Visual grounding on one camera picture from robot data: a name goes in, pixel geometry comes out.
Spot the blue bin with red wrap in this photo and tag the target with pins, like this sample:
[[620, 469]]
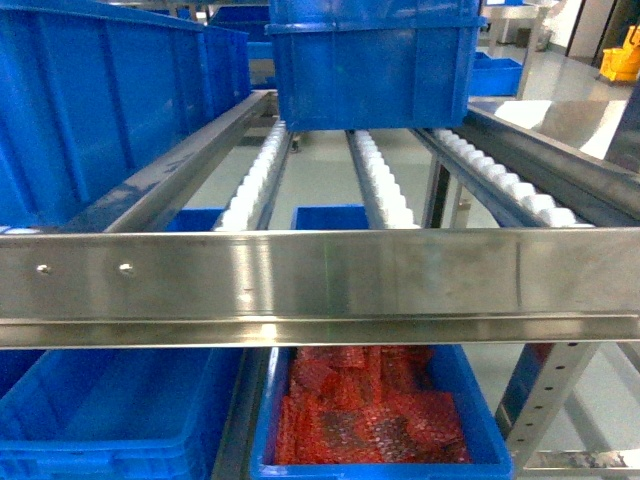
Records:
[[450, 371]]

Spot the blue bin on rollers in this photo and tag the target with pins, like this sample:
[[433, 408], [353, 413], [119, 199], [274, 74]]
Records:
[[361, 65]]

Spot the large blue bin upper left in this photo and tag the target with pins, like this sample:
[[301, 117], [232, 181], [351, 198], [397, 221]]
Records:
[[91, 93]]

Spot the red bubble wrap pile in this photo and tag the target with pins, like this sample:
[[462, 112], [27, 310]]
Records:
[[367, 405]]

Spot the stainless steel flow rack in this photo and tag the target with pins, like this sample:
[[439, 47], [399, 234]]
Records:
[[523, 239]]

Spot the stainless steel side table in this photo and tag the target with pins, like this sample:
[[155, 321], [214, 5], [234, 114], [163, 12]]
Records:
[[586, 125]]

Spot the yellow mop bucket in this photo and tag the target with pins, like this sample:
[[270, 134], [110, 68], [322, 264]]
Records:
[[621, 64]]

